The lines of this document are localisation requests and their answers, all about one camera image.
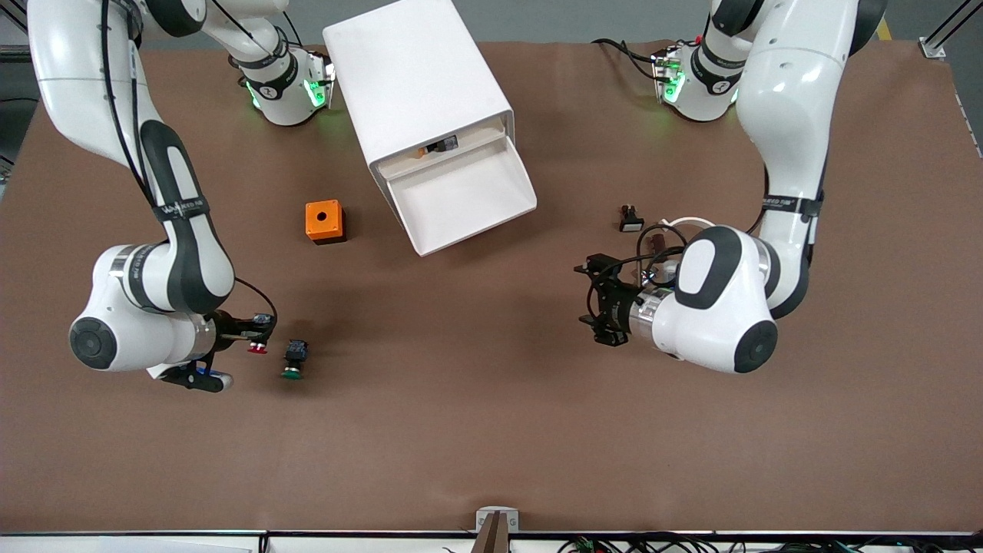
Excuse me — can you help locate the aluminium frame profile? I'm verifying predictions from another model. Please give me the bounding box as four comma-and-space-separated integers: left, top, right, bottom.
919, 0, 983, 59

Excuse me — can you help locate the orange button enclosure box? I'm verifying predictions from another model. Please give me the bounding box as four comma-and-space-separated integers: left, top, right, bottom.
305, 200, 346, 245

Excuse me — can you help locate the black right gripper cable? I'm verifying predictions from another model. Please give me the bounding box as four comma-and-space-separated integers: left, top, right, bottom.
100, 0, 278, 327

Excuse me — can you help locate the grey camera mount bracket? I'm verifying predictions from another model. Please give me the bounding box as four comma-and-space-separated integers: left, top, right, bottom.
475, 506, 520, 553

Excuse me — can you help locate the white plastic drawer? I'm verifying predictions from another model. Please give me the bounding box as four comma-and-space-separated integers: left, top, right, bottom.
376, 123, 508, 182
384, 137, 538, 257

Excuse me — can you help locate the black base cable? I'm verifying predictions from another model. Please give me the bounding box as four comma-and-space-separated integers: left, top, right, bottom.
591, 38, 663, 81

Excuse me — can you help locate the brown paper table cover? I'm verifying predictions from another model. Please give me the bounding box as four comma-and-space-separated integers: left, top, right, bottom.
0, 38, 983, 535

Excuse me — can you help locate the white drawer cabinet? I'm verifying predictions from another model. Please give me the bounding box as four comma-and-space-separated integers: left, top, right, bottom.
322, 0, 515, 185

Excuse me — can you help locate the green push button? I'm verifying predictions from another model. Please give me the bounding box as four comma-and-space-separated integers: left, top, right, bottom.
280, 340, 310, 380

